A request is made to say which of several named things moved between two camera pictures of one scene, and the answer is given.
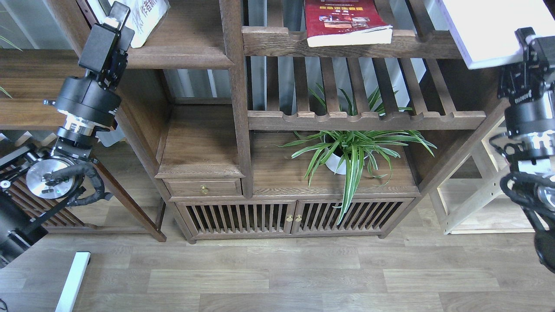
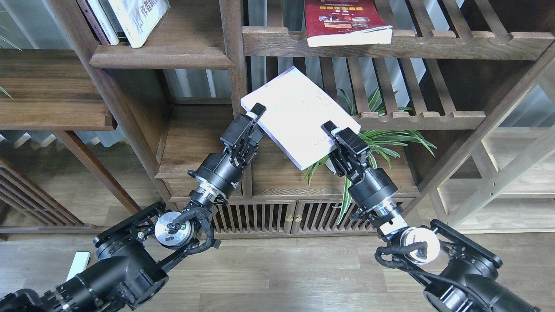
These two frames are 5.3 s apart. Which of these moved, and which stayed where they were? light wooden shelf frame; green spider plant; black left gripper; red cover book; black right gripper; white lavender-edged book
Moved: black left gripper; black right gripper; white lavender-edged book
Stayed: green spider plant; red cover book; light wooden shelf frame
